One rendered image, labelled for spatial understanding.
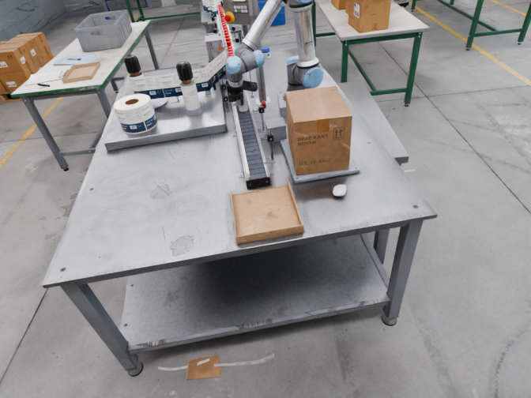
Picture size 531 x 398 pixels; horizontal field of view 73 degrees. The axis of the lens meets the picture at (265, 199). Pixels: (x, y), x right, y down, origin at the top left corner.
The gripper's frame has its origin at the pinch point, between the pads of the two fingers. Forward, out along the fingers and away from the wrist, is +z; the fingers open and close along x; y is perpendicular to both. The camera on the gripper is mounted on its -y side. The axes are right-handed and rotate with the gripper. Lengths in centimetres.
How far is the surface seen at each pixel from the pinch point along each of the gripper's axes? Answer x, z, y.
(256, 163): 48, -21, 0
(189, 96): -9.0, -2.2, 28.8
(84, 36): -173, 98, 134
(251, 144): 33.5, -13.0, -0.3
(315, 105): 35, -42, -29
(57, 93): -89, 73, 144
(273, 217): 79, -34, -3
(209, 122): 6.2, 2.8, 20.3
